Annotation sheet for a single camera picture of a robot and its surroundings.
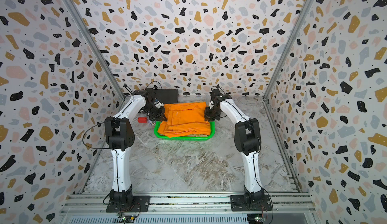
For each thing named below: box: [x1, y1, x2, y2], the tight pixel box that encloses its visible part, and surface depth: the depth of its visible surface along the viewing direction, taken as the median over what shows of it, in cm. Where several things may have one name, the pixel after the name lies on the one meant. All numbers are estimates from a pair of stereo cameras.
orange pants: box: [157, 101, 212, 138], surface depth 97 cm
